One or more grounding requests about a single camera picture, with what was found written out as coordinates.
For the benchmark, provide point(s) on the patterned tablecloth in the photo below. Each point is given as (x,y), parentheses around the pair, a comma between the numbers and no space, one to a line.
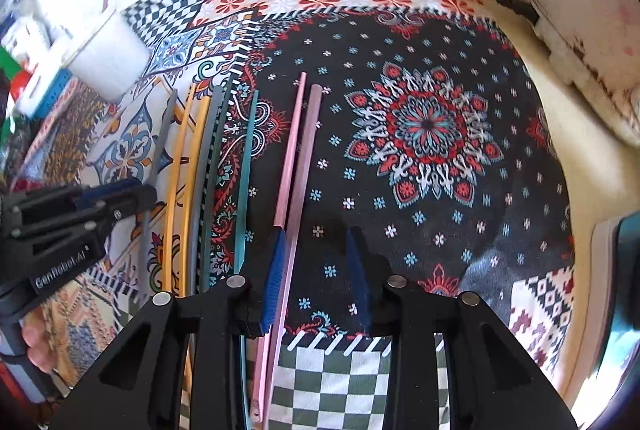
(430,190)

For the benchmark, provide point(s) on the white rice cooker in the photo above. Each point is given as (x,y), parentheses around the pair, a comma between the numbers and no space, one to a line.
(585,9)

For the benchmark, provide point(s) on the teal chopstick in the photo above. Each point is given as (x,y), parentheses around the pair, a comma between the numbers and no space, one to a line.
(246,180)

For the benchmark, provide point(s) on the person's left hand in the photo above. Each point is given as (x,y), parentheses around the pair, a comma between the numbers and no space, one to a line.
(37,335)

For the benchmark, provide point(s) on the pink chopstick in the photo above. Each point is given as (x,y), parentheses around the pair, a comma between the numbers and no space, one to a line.
(290,149)
(305,169)

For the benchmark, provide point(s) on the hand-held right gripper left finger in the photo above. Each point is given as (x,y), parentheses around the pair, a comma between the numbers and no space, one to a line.
(270,282)

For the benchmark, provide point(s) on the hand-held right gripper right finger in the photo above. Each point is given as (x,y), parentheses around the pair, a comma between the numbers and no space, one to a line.
(361,280)

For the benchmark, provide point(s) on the teal plastic object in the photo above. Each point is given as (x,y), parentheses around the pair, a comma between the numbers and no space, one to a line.
(625,285)

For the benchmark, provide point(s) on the green and red board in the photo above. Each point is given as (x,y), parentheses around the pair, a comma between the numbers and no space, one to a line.
(6,62)

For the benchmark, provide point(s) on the white and blue plastic bag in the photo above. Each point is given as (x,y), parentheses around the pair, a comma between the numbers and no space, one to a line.
(22,14)

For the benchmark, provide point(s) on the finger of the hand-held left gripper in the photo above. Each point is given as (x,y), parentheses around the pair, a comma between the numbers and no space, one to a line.
(107,191)
(127,207)

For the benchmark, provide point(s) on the white ceramic cup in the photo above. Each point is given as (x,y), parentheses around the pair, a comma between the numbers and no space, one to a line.
(110,54)

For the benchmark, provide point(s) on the yellow chopstick pair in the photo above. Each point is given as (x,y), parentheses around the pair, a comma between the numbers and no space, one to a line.
(192,159)

